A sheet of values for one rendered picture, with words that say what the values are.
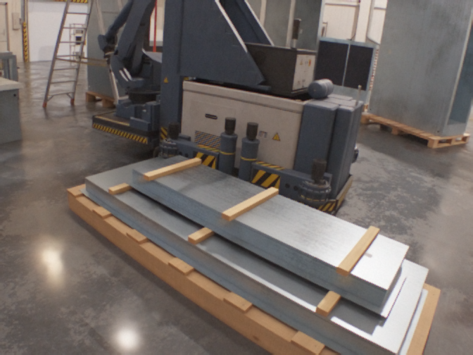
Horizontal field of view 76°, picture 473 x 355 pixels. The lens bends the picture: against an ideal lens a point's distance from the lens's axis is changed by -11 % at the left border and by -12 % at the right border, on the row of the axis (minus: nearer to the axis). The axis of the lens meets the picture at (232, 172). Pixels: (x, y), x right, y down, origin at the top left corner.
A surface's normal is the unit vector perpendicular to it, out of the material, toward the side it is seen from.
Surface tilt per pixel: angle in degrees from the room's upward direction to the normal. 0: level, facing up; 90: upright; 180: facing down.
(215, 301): 90
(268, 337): 90
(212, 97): 90
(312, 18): 90
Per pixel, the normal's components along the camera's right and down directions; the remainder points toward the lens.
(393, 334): 0.09, -0.92
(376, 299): -0.62, 0.25
